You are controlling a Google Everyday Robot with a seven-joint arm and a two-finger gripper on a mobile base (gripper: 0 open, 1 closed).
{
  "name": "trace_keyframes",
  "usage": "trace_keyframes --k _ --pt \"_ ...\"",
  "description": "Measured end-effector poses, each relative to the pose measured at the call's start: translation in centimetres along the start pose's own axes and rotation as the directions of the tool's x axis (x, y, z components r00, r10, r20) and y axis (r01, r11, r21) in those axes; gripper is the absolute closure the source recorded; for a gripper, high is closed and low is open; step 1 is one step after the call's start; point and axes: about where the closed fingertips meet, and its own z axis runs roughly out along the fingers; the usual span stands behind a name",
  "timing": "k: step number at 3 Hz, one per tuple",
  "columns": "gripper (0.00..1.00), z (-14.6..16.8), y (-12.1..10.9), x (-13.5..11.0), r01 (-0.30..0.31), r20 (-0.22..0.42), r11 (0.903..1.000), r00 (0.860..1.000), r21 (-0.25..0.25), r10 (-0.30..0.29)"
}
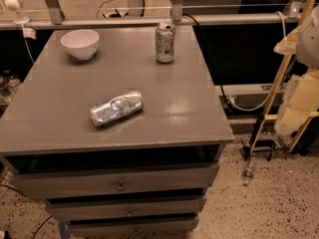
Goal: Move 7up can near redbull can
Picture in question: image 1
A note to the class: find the green white 7up can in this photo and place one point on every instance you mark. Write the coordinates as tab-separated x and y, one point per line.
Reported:
165	33

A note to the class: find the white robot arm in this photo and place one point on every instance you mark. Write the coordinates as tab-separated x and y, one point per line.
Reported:
303	41

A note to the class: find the crushed blue silver redbull can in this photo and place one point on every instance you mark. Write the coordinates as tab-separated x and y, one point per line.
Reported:
116	108

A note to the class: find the grey drawer cabinet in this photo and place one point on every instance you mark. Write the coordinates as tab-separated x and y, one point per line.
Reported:
144	173

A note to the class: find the white ceramic bowl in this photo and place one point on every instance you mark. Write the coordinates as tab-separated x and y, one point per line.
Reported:
81	44

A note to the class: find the clear plastic bottle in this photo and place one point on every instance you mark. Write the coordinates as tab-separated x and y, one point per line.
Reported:
249	171

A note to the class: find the white paper tag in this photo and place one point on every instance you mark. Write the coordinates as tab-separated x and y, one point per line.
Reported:
29	33

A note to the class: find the white desk lamp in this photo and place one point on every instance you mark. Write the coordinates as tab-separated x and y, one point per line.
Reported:
16	6

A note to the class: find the metal railing frame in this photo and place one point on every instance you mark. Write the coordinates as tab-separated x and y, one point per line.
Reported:
72	14

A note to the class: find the yellow wooden ladder frame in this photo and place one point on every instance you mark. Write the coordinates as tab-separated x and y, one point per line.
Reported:
254	142

